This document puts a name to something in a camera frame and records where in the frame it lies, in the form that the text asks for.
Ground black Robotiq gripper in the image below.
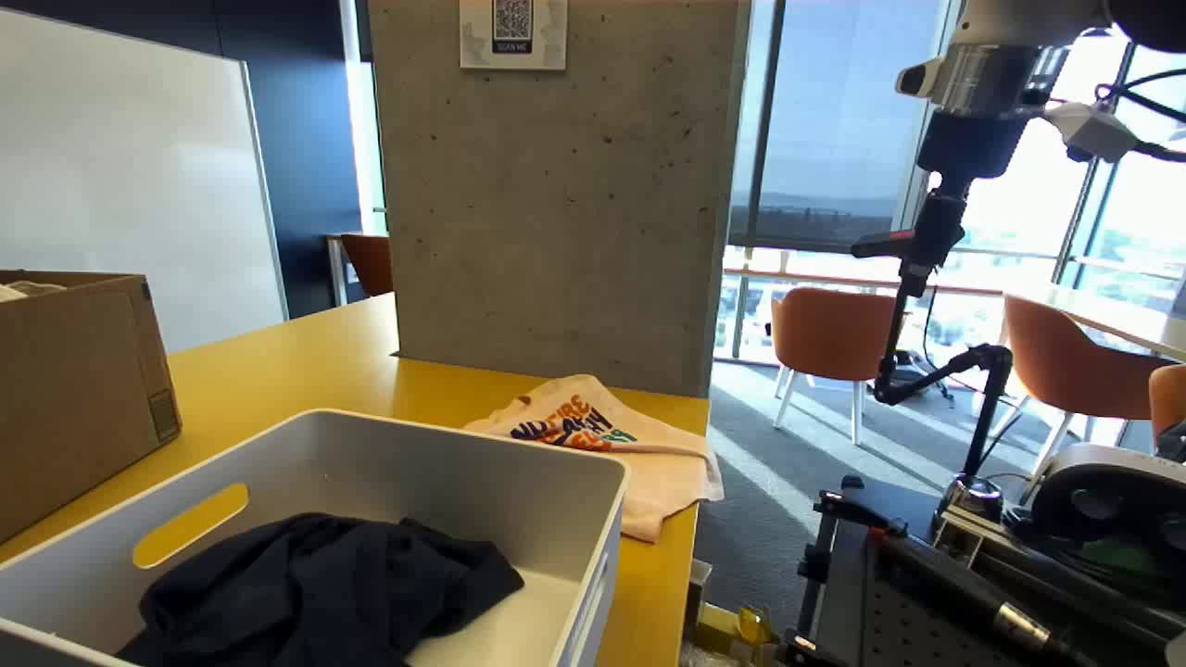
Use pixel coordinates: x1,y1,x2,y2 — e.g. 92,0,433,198
909,108,1056,299

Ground light pink printed shirt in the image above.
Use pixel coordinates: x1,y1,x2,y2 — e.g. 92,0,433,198
464,370,727,549

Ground grey white robot base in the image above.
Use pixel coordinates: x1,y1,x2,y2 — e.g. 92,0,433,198
1003,440,1186,616

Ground white plastic basket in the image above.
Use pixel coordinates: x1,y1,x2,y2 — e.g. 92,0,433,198
0,403,630,667

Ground orange chair white legs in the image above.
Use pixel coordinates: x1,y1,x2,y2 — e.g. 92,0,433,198
765,286,904,450
996,295,1169,477
337,235,396,299
1145,365,1186,438

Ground black bar clamp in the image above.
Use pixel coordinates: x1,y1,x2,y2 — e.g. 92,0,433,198
789,476,912,667

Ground grey concrete pillar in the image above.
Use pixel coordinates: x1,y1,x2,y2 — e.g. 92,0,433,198
368,0,754,399

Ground yellow object under table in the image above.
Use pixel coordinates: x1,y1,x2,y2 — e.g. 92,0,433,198
681,597,778,667

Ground white QR code sign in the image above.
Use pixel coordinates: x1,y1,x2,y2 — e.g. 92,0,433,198
454,0,574,75

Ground dark navy cloth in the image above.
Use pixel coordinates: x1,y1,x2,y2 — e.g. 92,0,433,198
113,512,531,667

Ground white board panel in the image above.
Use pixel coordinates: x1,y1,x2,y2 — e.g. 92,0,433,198
0,8,290,360

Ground brown cardboard box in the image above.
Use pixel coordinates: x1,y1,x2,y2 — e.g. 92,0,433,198
0,269,185,549

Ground black stereo camera bar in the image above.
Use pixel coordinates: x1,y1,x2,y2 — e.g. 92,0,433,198
848,228,924,269

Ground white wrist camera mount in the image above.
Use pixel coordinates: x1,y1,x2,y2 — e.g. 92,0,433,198
1043,102,1141,167

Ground black articulated camera stand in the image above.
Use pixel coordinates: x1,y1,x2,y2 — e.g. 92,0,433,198
867,262,1017,493

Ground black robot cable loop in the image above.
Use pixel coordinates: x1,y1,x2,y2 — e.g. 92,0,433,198
1089,65,1186,167

